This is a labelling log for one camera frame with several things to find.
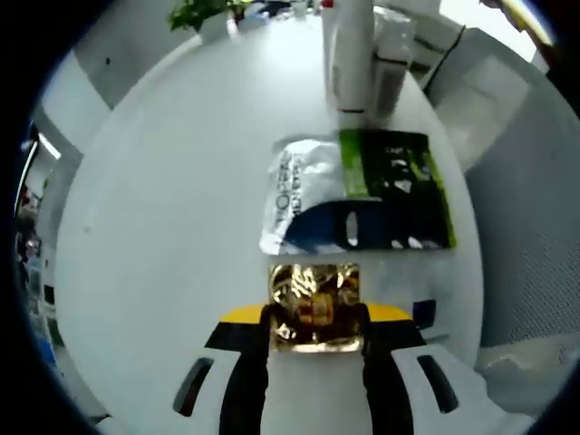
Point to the white skincare tube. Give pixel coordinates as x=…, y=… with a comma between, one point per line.
x=349, y=54

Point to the green black skincare pack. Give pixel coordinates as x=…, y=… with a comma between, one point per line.
x=399, y=190

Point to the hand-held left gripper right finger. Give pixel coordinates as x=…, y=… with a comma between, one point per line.
x=389, y=371

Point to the clear skincare sachet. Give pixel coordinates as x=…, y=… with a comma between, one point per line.
x=425, y=313

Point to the gold skincare sachet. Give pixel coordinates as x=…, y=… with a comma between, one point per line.
x=312, y=294

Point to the small white skincare bottle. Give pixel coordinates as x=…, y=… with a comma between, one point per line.
x=389, y=86

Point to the potted green plant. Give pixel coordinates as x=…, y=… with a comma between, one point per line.
x=190, y=16

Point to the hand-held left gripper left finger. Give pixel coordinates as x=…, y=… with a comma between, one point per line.
x=240, y=371

